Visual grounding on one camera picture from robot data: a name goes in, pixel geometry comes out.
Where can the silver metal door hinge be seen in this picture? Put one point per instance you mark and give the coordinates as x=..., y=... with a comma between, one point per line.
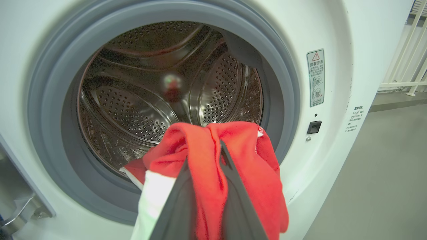
x=23, y=213

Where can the printed text label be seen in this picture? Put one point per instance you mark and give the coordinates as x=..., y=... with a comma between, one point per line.
x=354, y=119

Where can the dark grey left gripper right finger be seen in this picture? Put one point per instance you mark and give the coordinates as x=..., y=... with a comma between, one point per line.
x=240, y=216

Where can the red cloth garment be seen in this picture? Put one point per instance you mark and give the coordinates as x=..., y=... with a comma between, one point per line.
x=206, y=173

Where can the black door latch slot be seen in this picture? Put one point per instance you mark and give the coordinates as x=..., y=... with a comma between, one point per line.
x=314, y=127

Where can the stainless steel washing machine drum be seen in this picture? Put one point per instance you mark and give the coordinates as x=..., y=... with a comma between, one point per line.
x=133, y=110

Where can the grey warning sticker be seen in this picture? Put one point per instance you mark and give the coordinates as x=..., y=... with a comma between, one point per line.
x=315, y=78

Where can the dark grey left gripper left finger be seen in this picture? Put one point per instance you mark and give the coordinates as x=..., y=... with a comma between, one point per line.
x=176, y=213

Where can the white front-load washing machine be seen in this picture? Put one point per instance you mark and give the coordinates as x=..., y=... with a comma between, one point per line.
x=333, y=26

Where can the white metal railing frame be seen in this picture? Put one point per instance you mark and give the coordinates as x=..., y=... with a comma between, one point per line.
x=405, y=66

